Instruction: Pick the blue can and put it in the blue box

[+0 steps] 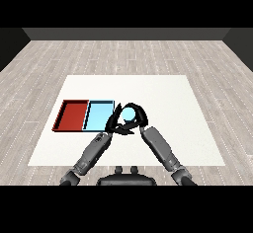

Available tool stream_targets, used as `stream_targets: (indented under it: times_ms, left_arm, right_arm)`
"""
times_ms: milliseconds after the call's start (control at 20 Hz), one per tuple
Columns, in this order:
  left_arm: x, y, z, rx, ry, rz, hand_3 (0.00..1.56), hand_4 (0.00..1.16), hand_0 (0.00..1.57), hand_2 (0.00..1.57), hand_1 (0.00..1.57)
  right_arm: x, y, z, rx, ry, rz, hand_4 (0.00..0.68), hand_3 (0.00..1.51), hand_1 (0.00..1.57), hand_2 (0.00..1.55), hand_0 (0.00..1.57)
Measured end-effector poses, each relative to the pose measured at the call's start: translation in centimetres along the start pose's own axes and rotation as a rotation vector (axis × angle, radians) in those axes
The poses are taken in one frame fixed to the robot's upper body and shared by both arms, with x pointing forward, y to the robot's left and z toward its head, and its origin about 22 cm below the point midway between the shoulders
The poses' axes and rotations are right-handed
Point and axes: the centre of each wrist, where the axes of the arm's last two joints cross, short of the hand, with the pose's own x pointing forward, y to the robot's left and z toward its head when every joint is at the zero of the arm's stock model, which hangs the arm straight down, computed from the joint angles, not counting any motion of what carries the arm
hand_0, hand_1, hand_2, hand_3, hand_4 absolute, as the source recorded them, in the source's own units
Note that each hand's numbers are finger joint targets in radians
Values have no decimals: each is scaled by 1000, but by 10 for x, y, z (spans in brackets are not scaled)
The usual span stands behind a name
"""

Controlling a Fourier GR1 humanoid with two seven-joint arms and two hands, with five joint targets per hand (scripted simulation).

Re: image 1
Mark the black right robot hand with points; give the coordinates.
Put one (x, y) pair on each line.
(141, 114)

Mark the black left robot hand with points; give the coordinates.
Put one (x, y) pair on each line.
(112, 121)

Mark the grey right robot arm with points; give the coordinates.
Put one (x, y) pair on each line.
(164, 154)

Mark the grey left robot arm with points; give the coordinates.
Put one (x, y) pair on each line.
(89, 156)

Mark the small blue can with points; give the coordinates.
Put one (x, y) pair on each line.
(127, 114)

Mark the light blue shallow open box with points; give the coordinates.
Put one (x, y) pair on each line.
(99, 115)

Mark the red shallow open box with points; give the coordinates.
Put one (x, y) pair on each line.
(73, 115)

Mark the dark grey robot body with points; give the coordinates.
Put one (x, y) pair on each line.
(126, 178)

